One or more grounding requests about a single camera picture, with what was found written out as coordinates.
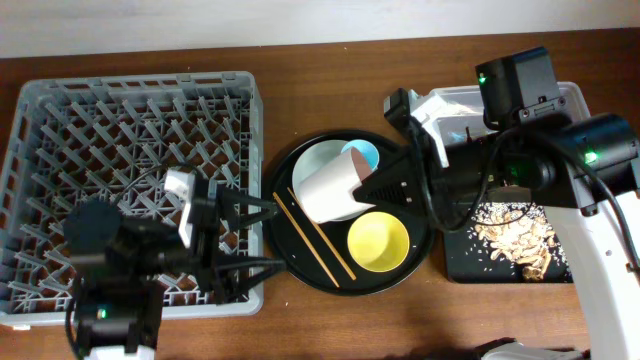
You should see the pink plastic cup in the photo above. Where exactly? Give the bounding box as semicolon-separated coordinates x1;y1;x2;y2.
296;148;374;224

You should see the wooden chopstick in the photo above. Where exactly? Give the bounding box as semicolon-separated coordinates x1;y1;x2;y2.
272;192;340;288
287;187;357;281

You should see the blue plastic cup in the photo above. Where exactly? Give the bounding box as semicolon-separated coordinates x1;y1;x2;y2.
341;139;380;171

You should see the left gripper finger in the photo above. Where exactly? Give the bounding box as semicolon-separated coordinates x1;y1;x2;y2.
217;187;279;231
214;255;287;303

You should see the yellow bowl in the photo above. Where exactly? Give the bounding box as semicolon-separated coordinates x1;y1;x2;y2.
347;212;410;273

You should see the clear plastic waste bin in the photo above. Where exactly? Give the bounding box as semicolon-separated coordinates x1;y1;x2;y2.
433;82;591;147

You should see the grey round plate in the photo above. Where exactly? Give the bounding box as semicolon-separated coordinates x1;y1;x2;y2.
292;140;359;221

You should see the black rectangular waste tray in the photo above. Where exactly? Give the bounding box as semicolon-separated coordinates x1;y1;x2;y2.
441;191;585;284

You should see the wooden chopstick left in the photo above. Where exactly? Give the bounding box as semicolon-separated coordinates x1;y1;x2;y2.
272;192;340;288

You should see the wooden chopstick right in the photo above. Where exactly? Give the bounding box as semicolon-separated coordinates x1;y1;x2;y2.
287;187;357;281

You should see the grey plastic dishwasher rack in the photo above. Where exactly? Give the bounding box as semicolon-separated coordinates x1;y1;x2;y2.
1;72;263;329

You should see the round black serving tray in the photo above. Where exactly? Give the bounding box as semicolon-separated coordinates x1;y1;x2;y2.
262;129;436;296

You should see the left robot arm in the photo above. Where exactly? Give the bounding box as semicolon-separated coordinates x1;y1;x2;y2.
63;170;286;359

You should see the food scraps pile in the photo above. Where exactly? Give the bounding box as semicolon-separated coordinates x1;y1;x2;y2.
462;202;566;282

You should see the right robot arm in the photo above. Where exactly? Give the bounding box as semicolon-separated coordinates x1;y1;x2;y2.
353;47;639;359

